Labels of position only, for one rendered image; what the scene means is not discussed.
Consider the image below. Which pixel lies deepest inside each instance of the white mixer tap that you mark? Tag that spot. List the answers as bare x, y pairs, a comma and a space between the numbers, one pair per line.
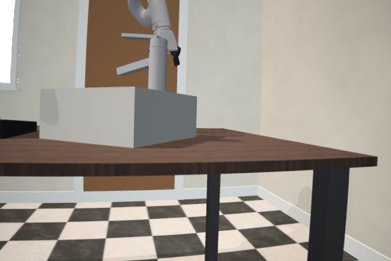
156, 63

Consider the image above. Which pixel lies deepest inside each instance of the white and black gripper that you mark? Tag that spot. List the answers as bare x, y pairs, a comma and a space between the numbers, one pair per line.
167, 33

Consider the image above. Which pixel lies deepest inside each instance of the white square sink basin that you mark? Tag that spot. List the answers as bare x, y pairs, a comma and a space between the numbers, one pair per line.
116, 116

